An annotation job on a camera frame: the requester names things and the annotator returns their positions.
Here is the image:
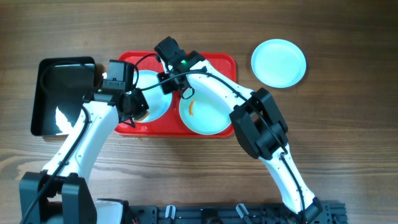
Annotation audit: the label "orange green sponge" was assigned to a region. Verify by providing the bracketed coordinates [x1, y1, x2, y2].
[134, 111, 149, 122]

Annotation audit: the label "light blue plate top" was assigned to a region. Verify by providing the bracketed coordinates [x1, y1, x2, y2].
[133, 70, 172, 123]

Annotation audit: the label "light blue plate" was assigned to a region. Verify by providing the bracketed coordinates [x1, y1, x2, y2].
[251, 39, 307, 88]
[179, 88, 231, 135]
[133, 70, 172, 123]

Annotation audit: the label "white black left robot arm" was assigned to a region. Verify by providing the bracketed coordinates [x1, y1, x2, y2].
[19, 60, 149, 223]

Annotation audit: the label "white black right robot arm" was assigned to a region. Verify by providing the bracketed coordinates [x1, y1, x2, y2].
[154, 37, 323, 223]

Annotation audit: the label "red plastic tray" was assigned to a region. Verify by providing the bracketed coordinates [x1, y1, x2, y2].
[114, 51, 236, 138]

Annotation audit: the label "black water basin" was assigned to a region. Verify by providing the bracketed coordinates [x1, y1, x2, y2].
[30, 57, 96, 136]

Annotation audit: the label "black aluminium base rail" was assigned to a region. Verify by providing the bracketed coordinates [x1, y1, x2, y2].
[124, 203, 348, 224]

